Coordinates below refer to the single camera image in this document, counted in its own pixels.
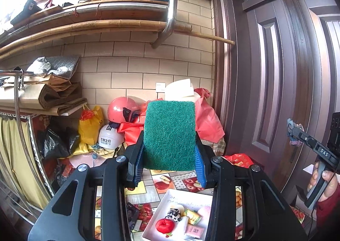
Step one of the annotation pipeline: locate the pale yellow sponge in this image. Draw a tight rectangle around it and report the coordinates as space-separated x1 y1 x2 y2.
170 203 186 214

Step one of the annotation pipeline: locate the pink soft pad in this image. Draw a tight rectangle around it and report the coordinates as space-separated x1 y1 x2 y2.
198 205 213 220

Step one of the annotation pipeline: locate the pink packet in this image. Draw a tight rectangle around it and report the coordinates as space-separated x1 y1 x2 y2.
185 224 207 239

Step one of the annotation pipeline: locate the metal shelf rack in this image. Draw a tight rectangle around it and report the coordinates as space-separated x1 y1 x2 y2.
0 69 57 221

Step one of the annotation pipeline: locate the cow print plush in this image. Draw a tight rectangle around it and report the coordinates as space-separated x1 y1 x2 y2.
165 207 183 222

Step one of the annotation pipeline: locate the brown metal door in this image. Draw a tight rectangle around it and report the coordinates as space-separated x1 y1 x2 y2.
209 0 340 205

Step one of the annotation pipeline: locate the black cable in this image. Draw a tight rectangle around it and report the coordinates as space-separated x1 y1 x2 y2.
305 206 319 241

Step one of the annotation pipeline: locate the stainless steel pipe railing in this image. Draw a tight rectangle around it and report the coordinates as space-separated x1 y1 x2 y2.
27 0 179 49

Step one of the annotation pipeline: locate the person's right hand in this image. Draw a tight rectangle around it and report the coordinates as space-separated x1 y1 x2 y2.
307 162 340 203

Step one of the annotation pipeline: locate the white foam sheet roll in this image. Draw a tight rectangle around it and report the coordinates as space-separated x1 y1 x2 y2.
165 78 200 104

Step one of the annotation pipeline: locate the black smartphone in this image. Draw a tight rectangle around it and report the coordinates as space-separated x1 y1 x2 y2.
125 202 140 232

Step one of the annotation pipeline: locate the yellow curtain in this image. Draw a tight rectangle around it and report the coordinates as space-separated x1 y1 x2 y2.
0 116 51 210

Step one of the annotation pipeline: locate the shallow white cardboard tray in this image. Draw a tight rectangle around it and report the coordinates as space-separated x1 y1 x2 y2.
142 188 214 241

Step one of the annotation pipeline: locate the yellow green packet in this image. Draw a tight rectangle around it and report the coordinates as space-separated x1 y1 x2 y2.
184 208 203 225

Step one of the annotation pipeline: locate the small grey cloth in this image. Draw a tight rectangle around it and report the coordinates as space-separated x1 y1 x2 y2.
286 118 304 147

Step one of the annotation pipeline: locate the red bag with handles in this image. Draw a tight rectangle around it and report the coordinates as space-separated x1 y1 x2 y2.
118 87 226 146

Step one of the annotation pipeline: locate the white helmet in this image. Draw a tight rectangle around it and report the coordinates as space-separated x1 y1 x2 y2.
98 123 126 150

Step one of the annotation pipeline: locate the black plastic bag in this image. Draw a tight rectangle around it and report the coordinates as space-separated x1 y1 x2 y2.
42 126 81 160

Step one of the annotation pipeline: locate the pink helmet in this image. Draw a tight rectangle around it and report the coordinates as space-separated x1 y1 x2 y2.
107 96 142 125

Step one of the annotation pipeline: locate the yellow plastic bag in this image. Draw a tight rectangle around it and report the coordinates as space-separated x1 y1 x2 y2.
78 105 105 146

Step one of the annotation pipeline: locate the person's right forearm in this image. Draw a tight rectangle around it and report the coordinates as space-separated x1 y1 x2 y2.
316 181 340 229

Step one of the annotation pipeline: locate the thick bamboo pole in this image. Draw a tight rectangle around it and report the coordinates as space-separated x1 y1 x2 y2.
0 20 192 57

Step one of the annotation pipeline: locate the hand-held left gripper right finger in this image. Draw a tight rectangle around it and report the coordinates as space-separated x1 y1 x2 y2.
195 131 306 241

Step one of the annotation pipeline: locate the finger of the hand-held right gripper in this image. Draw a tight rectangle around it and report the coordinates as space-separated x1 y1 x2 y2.
289 127 320 151

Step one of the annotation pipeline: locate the red plush apple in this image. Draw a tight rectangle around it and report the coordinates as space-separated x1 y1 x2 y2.
155 218 175 235

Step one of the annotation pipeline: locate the silver foil bag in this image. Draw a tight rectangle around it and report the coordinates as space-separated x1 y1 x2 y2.
27 55 82 81

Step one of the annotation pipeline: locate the brown checked cloth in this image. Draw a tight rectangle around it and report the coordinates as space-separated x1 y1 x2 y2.
209 137 227 157

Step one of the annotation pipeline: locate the green scouring pad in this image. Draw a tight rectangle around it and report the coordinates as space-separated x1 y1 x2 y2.
143 100 196 172

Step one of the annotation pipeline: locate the fruit print tablecloth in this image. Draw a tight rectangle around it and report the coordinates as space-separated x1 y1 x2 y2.
94 167 306 241

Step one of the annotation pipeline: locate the stack of folded cardboard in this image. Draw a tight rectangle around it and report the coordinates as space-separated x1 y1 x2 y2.
0 73 89 117

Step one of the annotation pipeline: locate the thin bamboo pole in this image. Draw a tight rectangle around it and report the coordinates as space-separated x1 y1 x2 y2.
0 31 236 62

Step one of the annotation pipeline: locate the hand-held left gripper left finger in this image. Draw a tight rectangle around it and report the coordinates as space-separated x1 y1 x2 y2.
28 134 146 241

